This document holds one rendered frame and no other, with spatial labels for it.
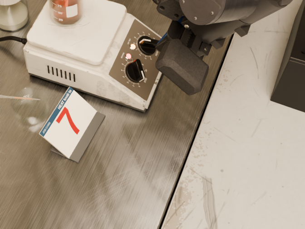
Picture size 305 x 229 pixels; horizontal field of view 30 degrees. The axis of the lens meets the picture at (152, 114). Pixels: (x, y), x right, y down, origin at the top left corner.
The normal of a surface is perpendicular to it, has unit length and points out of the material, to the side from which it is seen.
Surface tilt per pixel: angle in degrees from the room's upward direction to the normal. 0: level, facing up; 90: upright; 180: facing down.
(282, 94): 90
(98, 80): 90
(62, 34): 0
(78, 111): 40
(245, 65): 0
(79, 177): 0
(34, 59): 90
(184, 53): 34
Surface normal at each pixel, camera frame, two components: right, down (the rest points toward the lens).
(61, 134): 0.65, -0.16
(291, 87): -0.34, 0.78
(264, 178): 0.08, -0.53
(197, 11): -0.73, 0.21
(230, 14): 0.53, 0.77
